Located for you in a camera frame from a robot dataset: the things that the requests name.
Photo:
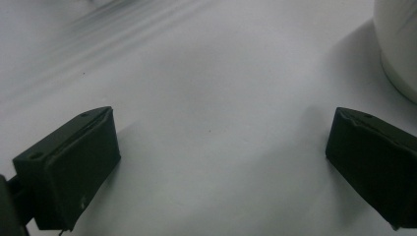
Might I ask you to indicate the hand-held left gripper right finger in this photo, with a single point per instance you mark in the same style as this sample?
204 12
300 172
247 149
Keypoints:
373 164

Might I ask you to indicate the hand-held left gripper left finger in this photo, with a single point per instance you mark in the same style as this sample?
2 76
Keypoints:
72 170

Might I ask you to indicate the cream ceramic bowl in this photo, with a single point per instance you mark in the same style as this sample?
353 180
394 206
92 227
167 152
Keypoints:
400 39

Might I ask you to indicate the light blue table mat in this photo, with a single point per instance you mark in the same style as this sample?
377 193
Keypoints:
196 98

